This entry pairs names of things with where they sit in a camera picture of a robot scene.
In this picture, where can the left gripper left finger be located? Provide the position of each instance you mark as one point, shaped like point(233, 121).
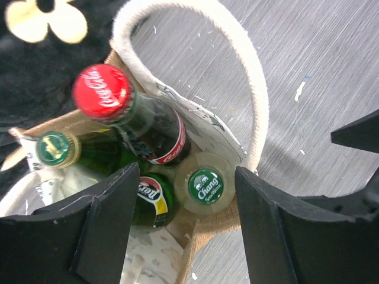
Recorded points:
point(80, 239)

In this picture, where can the green bottle front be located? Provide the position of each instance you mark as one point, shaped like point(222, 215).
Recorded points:
point(99, 151)

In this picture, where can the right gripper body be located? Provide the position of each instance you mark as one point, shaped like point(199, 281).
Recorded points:
point(360, 203)

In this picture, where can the cola glass bottle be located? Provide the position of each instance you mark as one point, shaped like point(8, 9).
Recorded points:
point(151, 129)

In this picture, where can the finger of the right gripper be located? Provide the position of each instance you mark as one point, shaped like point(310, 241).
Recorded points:
point(362, 134)

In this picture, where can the green bottle yellow label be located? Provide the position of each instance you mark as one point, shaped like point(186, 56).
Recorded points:
point(156, 203)

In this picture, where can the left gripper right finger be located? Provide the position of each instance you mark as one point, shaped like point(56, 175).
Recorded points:
point(288, 240)

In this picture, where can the clear glass bottle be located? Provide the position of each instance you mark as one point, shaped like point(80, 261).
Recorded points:
point(204, 183)

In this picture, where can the black floral blanket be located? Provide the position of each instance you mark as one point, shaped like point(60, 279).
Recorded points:
point(44, 45)

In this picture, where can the canvas tote bag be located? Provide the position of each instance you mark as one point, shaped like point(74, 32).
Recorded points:
point(165, 256)

